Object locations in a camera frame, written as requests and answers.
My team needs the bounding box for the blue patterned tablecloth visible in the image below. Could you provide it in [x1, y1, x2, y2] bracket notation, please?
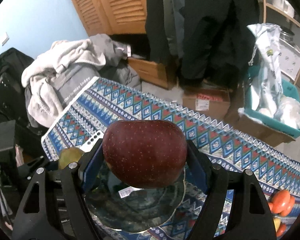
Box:
[41, 77, 300, 239]

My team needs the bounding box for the black bag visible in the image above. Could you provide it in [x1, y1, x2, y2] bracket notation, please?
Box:
[0, 48, 46, 157]

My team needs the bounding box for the brown cardboard box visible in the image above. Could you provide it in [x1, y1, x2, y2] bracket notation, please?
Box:
[183, 87, 230, 120]

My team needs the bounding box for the wooden drawer box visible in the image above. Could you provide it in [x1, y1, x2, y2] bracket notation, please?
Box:
[128, 57, 177, 90]

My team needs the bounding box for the teal plastic crate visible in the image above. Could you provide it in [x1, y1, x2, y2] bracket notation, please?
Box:
[243, 66, 300, 139]

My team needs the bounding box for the large orange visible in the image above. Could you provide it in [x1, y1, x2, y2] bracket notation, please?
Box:
[271, 190, 290, 214]

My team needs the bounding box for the white patterned storage box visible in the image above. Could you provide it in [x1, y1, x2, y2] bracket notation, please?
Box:
[279, 38, 300, 81]

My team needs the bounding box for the small orange tangerine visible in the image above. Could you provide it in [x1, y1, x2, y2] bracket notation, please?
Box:
[276, 223, 287, 237]

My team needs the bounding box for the yellow green mango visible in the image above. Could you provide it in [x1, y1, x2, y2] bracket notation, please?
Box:
[273, 217, 281, 232]

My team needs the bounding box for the dark red apple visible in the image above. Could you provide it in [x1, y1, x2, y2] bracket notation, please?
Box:
[102, 120, 187, 189]

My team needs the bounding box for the green yellow apple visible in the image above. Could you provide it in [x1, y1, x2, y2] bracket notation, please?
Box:
[58, 147, 84, 170]

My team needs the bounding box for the wooden louvered wardrobe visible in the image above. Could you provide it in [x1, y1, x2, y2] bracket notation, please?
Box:
[72, 0, 147, 36]

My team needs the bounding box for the wooden shelf rack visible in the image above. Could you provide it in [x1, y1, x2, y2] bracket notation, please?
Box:
[260, 0, 300, 85]

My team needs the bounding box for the clear plastic bag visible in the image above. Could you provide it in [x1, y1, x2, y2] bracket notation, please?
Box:
[274, 95, 300, 129]

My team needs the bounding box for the black hanging coat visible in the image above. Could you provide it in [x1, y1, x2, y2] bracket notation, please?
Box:
[145, 0, 260, 88]

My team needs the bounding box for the grey clothes pile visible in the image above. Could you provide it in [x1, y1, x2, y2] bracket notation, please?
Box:
[25, 34, 141, 127]

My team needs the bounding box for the white printed plastic bag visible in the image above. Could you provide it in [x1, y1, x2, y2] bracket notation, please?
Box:
[247, 23, 283, 106]

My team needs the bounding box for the dark glass plate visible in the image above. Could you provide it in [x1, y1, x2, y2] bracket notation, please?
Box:
[84, 163, 185, 233]

